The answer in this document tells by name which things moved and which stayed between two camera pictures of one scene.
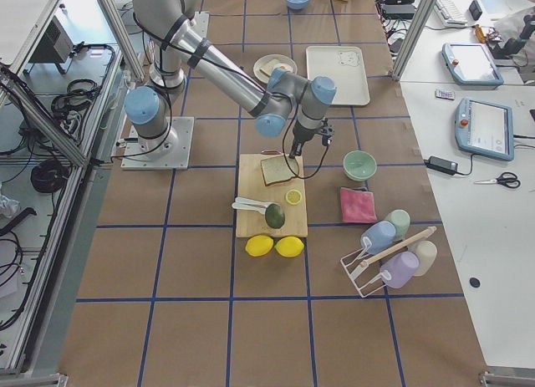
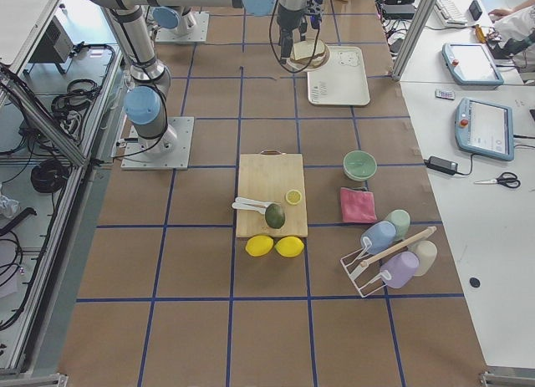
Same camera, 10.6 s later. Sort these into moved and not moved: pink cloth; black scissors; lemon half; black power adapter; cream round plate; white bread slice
Moved: white bread slice; cream round plate
Not moved: pink cloth; black power adapter; black scissors; lemon half
